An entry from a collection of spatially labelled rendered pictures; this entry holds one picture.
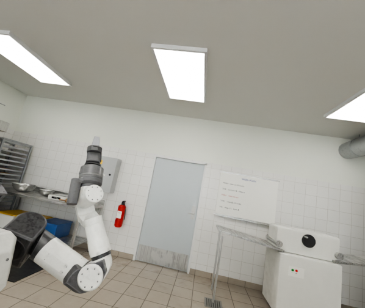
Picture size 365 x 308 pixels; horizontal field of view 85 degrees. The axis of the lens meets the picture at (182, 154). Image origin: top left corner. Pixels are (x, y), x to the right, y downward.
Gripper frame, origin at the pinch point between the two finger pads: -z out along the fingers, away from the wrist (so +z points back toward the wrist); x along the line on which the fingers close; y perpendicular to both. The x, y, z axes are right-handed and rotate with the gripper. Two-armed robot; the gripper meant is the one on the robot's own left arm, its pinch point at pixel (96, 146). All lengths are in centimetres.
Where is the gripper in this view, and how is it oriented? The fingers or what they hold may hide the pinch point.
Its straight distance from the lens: 95.1
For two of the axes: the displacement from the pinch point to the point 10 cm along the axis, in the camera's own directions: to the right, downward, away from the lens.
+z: 0.8, 8.7, -4.9
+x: 3.5, -4.8, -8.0
